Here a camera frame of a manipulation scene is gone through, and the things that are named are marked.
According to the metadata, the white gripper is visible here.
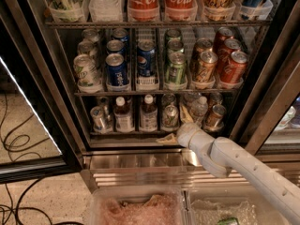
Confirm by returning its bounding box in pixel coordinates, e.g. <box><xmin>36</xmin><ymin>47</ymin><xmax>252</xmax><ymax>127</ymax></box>
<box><xmin>157</xmin><ymin>104</ymin><xmax>204</xmax><ymax>151</ymax></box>

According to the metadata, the middle red coke can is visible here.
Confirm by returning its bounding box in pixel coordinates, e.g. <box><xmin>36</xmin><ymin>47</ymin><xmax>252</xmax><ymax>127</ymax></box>
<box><xmin>217</xmin><ymin>38</ymin><xmax>242</xmax><ymax>74</ymax></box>

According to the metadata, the black floor cable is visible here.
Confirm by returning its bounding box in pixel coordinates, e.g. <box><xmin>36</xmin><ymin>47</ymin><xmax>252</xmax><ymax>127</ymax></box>
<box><xmin>0</xmin><ymin>92</ymin><xmax>85</xmax><ymax>225</ymax></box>

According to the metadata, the left tea bottle white cap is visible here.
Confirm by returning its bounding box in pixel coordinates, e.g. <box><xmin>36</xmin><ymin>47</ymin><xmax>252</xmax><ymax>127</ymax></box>
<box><xmin>113</xmin><ymin>97</ymin><xmax>134</xmax><ymax>132</ymax></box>

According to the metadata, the clear plastic bin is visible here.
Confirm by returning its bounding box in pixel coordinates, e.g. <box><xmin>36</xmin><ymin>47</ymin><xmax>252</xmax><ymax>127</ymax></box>
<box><xmin>187</xmin><ymin>185</ymin><xmax>292</xmax><ymax>225</ymax></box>
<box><xmin>88</xmin><ymin>185</ymin><xmax>188</xmax><ymax>225</ymax></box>

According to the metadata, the front clear water bottle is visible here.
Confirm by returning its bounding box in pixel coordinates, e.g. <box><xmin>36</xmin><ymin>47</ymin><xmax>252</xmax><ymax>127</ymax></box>
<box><xmin>189</xmin><ymin>96</ymin><xmax>208</xmax><ymax>127</ymax></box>

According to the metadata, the rear gold can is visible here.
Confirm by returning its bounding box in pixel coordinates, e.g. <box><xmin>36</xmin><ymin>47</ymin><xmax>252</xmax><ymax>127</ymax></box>
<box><xmin>190</xmin><ymin>37</ymin><xmax>213</xmax><ymax>67</ymax></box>

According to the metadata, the blue pepsi can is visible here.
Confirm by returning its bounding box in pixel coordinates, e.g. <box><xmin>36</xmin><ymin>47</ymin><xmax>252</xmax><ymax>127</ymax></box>
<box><xmin>112</xmin><ymin>28</ymin><xmax>129</xmax><ymax>46</ymax></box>
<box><xmin>105</xmin><ymin>53</ymin><xmax>128</xmax><ymax>86</ymax></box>
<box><xmin>106</xmin><ymin>39</ymin><xmax>126</xmax><ymax>56</ymax></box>

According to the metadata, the bronze can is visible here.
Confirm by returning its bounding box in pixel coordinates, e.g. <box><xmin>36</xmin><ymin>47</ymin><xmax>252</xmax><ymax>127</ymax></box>
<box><xmin>205</xmin><ymin>104</ymin><xmax>226</xmax><ymax>128</ymax></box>
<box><xmin>208</xmin><ymin>92</ymin><xmax>223</xmax><ymax>110</ymax></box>

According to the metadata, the right tea bottle white cap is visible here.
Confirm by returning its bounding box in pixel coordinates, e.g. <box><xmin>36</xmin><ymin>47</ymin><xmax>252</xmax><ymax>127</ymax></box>
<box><xmin>140</xmin><ymin>95</ymin><xmax>158</xmax><ymax>132</ymax></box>

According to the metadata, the right clear plastic bin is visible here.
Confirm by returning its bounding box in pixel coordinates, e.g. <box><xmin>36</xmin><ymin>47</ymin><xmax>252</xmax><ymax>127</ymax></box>
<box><xmin>187</xmin><ymin>185</ymin><xmax>292</xmax><ymax>225</ymax></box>

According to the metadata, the front red coke can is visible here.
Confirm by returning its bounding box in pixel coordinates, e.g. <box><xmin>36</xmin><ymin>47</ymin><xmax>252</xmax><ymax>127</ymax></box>
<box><xmin>220</xmin><ymin>51</ymin><xmax>248</xmax><ymax>83</ymax></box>

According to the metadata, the rear silver can bottom left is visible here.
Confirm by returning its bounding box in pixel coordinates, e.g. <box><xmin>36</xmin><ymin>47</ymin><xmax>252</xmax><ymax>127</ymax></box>
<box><xmin>97</xmin><ymin>97</ymin><xmax>112</xmax><ymax>116</ymax></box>

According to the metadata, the middle white green can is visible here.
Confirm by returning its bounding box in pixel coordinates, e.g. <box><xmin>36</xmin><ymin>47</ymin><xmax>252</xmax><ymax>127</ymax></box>
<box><xmin>77</xmin><ymin>40</ymin><xmax>98</xmax><ymax>67</ymax></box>

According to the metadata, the rear white green can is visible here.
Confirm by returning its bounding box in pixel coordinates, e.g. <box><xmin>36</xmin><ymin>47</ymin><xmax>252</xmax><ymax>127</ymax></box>
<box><xmin>82</xmin><ymin>29</ymin><xmax>100</xmax><ymax>46</ymax></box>

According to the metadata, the coca-cola bottle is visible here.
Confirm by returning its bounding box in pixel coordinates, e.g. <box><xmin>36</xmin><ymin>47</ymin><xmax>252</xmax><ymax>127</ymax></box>
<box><xmin>128</xmin><ymin>0</ymin><xmax>158</xmax><ymax>22</ymax></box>
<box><xmin>165</xmin><ymin>0</ymin><xmax>193</xmax><ymax>21</ymax></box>

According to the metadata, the white green can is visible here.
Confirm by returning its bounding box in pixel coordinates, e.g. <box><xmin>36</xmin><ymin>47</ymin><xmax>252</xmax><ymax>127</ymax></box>
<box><xmin>73</xmin><ymin>54</ymin><xmax>100</xmax><ymax>87</ymax></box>
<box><xmin>77</xmin><ymin>40</ymin><xmax>98</xmax><ymax>67</ymax></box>
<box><xmin>82</xmin><ymin>29</ymin><xmax>100</xmax><ymax>46</ymax></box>

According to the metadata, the front bronze can bottom right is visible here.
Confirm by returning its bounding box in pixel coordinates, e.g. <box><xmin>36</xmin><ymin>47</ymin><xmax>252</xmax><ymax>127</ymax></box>
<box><xmin>205</xmin><ymin>104</ymin><xmax>226</xmax><ymax>128</ymax></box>

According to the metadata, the clear bottle top shelf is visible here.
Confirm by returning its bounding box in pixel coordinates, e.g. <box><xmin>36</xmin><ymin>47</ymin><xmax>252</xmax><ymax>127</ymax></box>
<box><xmin>89</xmin><ymin>0</ymin><xmax>123</xmax><ymax>22</ymax></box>

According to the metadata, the gold can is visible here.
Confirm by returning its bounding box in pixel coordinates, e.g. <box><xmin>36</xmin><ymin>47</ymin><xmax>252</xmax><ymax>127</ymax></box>
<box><xmin>193</xmin><ymin>51</ymin><xmax>218</xmax><ymax>83</ymax></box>
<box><xmin>190</xmin><ymin>37</ymin><xmax>213</xmax><ymax>67</ymax></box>

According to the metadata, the front white green can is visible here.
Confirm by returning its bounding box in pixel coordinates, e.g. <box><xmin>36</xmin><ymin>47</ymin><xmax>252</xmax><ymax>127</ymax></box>
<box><xmin>73</xmin><ymin>54</ymin><xmax>100</xmax><ymax>87</ymax></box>

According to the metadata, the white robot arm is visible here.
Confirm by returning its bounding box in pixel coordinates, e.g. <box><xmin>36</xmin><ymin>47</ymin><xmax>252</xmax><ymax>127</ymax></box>
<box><xmin>174</xmin><ymin>104</ymin><xmax>300</xmax><ymax>225</ymax></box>

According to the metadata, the open glass fridge door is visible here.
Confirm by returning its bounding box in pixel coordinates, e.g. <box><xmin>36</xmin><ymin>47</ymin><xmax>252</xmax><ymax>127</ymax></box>
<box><xmin>1</xmin><ymin>0</ymin><xmax>84</xmax><ymax>183</ymax></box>

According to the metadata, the silver can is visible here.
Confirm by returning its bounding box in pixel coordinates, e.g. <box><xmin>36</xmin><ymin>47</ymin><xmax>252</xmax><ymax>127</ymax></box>
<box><xmin>90</xmin><ymin>106</ymin><xmax>109</xmax><ymax>132</ymax></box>
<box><xmin>97</xmin><ymin>97</ymin><xmax>112</xmax><ymax>116</ymax></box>

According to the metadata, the rear clear water bottle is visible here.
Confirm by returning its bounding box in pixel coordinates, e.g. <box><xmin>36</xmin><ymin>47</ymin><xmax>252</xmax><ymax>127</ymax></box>
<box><xmin>183</xmin><ymin>92</ymin><xmax>202</xmax><ymax>108</ymax></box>

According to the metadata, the right coca-cola bottle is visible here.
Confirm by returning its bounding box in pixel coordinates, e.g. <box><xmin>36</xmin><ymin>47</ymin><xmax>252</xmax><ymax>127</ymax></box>
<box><xmin>165</xmin><ymin>0</ymin><xmax>193</xmax><ymax>21</ymax></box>

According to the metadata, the gold label bottle top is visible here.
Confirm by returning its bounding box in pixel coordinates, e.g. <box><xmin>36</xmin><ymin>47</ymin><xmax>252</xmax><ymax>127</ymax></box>
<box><xmin>202</xmin><ymin>0</ymin><xmax>235</xmax><ymax>21</ymax></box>

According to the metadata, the red coke can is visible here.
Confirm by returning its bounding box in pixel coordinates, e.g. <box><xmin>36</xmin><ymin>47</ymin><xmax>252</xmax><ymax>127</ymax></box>
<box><xmin>213</xmin><ymin>27</ymin><xmax>234</xmax><ymax>53</ymax></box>
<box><xmin>217</xmin><ymin>38</ymin><xmax>242</xmax><ymax>74</ymax></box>
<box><xmin>220</xmin><ymin>51</ymin><xmax>248</xmax><ymax>83</ymax></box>

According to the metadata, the single pepsi can centre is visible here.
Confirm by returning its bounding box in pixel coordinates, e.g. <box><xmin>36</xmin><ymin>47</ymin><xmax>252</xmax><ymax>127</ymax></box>
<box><xmin>137</xmin><ymin>39</ymin><xmax>156</xmax><ymax>77</ymax></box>

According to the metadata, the rear bronze can bottom right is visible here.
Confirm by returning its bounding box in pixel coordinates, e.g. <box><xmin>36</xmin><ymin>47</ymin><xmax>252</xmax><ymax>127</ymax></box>
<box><xmin>208</xmin><ymin>92</ymin><xmax>223</xmax><ymax>110</ymax></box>

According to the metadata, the steel fridge base grille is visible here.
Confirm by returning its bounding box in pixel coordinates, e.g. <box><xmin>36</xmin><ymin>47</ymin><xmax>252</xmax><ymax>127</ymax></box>
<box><xmin>82</xmin><ymin>148</ymin><xmax>248</xmax><ymax>191</ymax></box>

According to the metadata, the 7up can shelf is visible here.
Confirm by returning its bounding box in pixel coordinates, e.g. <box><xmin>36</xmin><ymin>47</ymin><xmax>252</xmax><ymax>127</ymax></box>
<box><xmin>162</xmin><ymin>105</ymin><xmax>179</xmax><ymax>128</ymax></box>
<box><xmin>161</xmin><ymin>94</ymin><xmax>177</xmax><ymax>107</ymax></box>

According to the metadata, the middle blue pepsi can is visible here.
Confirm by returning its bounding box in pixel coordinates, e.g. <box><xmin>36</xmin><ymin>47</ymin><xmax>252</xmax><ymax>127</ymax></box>
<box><xmin>106</xmin><ymin>39</ymin><xmax>126</xmax><ymax>56</ymax></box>

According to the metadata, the rear red coke can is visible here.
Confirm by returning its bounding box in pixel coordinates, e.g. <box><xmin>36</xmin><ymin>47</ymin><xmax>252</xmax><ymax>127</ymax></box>
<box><xmin>213</xmin><ymin>27</ymin><xmax>234</xmax><ymax>53</ymax></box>

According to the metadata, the front silver can bottom left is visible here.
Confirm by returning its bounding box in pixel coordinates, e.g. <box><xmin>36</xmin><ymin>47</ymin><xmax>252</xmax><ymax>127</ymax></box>
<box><xmin>90</xmin><ymin>106</ymin><xmax>109</xmax><ymax>132</ymax></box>

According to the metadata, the green can in bin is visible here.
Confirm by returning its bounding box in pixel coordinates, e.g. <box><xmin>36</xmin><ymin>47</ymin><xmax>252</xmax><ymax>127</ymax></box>
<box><xmin>217</xmin><ymin>217</ymin><xmax>240</xmax><ymax>225</ymax></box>

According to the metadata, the rear blue pepsi can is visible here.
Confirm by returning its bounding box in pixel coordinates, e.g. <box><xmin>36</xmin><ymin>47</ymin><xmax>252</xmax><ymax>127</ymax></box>
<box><xmin>112</xmin><ymin>28</ymin><xmax>129</xmax><ymax>46</ymax></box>

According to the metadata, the right fridge door frame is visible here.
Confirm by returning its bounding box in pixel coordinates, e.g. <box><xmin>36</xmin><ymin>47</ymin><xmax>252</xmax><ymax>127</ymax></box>
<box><xmin>231</xmin><ymin>4</ymin><xmax>300</xmax><ymax>163</ymax></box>

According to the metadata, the left coca-cola bottle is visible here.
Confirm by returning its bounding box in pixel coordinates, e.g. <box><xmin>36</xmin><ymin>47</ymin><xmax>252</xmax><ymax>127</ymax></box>
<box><xmin>128</xmin><ymin>0</ymin><xmax>158</xmax><ymax>22</ymax></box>

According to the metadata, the front gold can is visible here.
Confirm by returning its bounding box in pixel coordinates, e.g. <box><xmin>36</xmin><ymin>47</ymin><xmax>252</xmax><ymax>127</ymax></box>
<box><xmin>193</xmin><ymin>51</ymin><xmax>218</xmax><ymax>83</ymax></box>

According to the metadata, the tea bottle white cap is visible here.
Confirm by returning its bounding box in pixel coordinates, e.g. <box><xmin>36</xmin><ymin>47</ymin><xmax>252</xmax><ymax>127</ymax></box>
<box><xmin>113</xmin><ymin>97</ymin><xmax>134</xmax><ymax>132</ymax></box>
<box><xmin>140</xmin><ymin>95</ymin><xmax>158</xmax><ymax>132</ymax></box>

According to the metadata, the front blue pepsi can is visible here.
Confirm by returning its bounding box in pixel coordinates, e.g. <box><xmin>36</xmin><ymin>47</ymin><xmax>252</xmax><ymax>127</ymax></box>
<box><xmin>105</xmin><ymin>53</ymin><xmax>128</xmax><ymax>86</ymax></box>

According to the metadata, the clear water bottle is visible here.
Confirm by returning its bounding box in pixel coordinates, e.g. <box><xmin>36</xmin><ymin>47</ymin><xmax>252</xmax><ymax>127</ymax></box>
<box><xmin>183</xmin><ymin>92</ymin><xmax>202</xmax><ymax>108</ymax></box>
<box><xmin>189</xmin><ymin>96</ymin><xmax>208</xmax><ymax>127</ymax></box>

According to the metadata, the left clear plastic bin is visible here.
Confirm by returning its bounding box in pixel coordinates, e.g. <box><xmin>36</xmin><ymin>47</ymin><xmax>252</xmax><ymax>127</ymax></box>
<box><xmin>88</xmin><ymin>185</ymin><xmax>188</xmax><ymax>225</ymax></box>

